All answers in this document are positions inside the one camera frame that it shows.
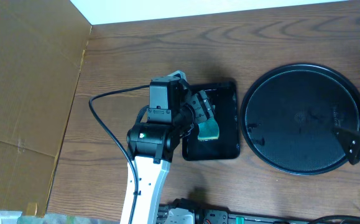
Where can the black rectangular water tray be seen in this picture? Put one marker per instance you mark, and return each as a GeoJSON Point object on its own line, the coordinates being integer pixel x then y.
{"type": "Point", "coordinates": [224, 99]}

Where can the green yellow sponge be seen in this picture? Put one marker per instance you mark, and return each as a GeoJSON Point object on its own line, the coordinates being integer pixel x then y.
{"type": "Point", "coordinates": [208, 130]}

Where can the round black serving tray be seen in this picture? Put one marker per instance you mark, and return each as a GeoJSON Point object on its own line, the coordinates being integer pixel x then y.
{"type": "Point", "coordinates": [287, 117]}

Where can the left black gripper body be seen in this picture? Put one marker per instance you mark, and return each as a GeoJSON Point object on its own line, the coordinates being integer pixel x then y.
{"type": "Point", "coordinates": [203, 107]}

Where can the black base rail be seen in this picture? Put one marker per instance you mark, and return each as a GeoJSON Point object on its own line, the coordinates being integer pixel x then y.
{"type": "Point", "coordinates": [185, 211]}

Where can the brown cardboard panel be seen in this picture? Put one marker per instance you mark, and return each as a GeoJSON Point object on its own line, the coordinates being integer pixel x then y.
{"type": "Point", "coordinates": [42, 44]}

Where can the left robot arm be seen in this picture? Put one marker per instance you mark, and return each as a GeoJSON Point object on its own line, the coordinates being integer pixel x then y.
{"type": "Point", "coordinates": [150, 147]}

